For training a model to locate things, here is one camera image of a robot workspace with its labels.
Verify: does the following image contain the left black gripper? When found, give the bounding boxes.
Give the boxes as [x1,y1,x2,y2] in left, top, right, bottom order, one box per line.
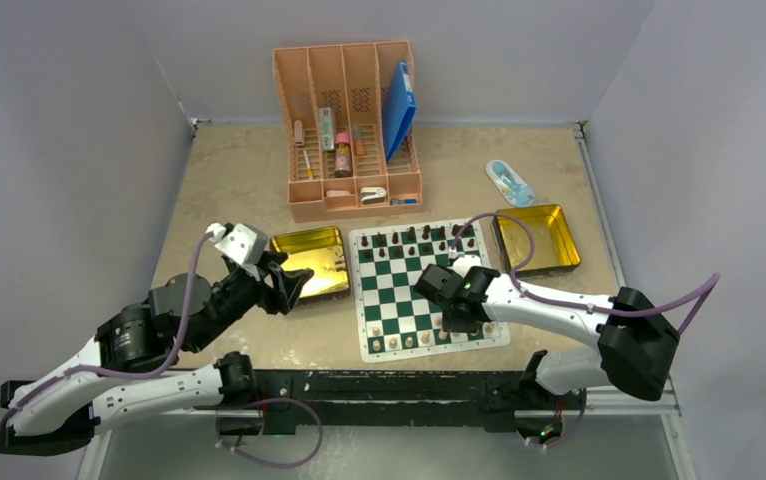
[190,249,313,351]

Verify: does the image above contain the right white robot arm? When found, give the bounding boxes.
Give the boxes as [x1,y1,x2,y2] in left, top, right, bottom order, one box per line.
[413,256,680,407]

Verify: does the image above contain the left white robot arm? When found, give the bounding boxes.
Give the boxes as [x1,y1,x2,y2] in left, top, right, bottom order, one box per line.
[0,253,314,456]

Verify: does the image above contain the green white chess board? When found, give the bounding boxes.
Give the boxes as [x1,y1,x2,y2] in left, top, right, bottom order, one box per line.
[347,219,511,364]

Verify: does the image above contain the left gold tin tray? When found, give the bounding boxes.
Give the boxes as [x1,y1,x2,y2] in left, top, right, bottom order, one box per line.
[270,226,351,306]

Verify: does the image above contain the gold tin tray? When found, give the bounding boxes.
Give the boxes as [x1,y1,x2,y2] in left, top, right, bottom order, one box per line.
[492,204,581,279]
[270,226,351,306]

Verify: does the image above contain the right gold tin tray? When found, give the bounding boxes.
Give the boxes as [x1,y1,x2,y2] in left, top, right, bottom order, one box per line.
[492,204,581,279]

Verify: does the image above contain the white stapler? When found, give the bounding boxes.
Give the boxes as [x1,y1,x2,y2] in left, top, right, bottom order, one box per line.
[359,187,388,205]

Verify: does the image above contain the blue white packaged item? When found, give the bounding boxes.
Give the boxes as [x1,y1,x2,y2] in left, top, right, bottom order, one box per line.
[485,159,536,208]

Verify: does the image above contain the brown bottle pink cap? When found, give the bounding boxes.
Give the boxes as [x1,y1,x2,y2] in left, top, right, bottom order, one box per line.
[334,131,353,178]

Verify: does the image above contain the white green box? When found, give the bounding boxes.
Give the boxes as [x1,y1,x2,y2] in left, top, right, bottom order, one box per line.
[318,107,336,152]

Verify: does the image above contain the pink desk organizer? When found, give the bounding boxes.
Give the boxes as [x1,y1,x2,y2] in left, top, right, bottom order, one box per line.
[272,40,423,222]

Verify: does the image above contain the blue folder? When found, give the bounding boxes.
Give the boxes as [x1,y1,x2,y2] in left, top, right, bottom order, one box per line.
[381,60,417,163]

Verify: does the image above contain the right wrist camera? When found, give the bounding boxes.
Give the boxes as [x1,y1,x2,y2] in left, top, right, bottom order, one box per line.
[448,250,483,277]

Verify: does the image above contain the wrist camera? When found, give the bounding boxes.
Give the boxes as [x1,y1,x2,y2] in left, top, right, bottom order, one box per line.
[448,250,483,277]
[205,223,269,281]

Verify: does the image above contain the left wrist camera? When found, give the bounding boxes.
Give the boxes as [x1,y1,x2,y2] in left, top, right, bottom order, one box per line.
[205,223,269,281]

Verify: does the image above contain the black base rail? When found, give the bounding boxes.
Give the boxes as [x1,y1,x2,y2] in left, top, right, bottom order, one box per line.
[220,369,584,436]

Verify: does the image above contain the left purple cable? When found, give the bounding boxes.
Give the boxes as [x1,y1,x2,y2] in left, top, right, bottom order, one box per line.
[0,230,215,432]

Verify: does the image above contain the purple cable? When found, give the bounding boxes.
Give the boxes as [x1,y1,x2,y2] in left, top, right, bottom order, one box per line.
[449,211,722,336]
[0,230,215,432]

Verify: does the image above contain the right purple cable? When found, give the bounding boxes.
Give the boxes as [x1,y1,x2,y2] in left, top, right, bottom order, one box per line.
[449,211,722,336]

